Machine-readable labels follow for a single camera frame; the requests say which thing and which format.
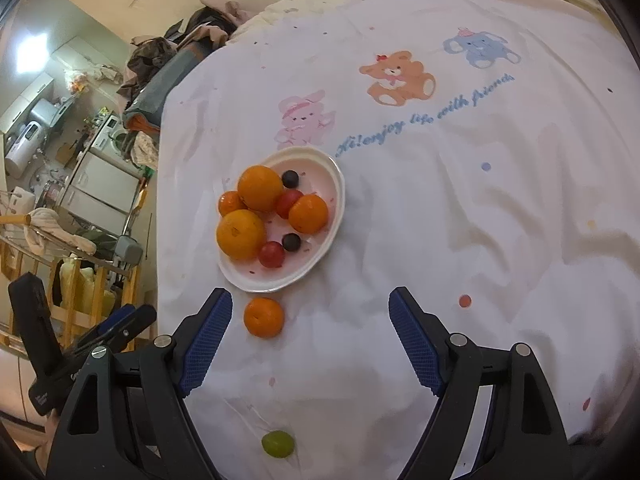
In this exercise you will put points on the floral cloth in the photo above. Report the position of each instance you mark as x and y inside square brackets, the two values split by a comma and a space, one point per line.
[145, 150]

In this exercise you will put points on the wooden rack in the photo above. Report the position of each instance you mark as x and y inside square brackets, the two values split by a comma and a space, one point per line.
[75, 310]

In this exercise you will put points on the white kitchen appliance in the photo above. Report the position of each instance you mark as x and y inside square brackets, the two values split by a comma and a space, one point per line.
[22, 147]

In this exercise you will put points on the small tangerine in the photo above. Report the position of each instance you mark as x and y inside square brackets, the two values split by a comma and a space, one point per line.
[308, 213]
[230, 204]
[263, 317]

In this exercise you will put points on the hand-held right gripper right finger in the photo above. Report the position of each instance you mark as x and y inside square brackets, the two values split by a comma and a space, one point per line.
[415, 340]

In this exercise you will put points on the pile of clothes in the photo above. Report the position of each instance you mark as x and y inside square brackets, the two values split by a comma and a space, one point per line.
[200, 25]

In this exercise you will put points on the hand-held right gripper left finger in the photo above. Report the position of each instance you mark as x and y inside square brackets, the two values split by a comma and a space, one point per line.
[205, 345]

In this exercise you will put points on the green grape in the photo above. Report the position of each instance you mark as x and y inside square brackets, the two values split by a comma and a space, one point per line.
[277, 444]

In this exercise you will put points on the large orange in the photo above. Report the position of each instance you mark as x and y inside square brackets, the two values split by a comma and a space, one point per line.
[260, 187]
[241, 234]

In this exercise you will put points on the teal and orange blanket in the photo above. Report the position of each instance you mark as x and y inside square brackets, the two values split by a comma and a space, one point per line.
[160, 85]

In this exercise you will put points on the white plate with red dots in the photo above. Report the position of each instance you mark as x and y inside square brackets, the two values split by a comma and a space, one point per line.
[320, 170]

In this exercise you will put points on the dark purple grape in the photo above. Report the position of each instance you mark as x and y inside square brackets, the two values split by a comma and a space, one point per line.
[290, 178]
[291, 242]

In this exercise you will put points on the red cherry tomato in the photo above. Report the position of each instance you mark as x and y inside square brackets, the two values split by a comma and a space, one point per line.
[271, 254]
[290, 204]

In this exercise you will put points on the white washing machine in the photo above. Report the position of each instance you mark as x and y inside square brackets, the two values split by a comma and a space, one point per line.
[107, 132]

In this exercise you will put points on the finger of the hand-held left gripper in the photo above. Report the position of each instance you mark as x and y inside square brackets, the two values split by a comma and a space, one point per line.
[137, 325]
[117, 317]

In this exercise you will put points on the white printed bedsheet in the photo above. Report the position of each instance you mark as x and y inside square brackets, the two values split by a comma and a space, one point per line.
[450, 210]

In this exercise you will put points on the white wall cabinets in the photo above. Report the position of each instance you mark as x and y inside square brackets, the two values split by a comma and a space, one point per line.
[35, 92]

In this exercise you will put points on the white cabinet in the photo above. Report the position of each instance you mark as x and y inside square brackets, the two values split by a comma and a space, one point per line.
[100, 190]

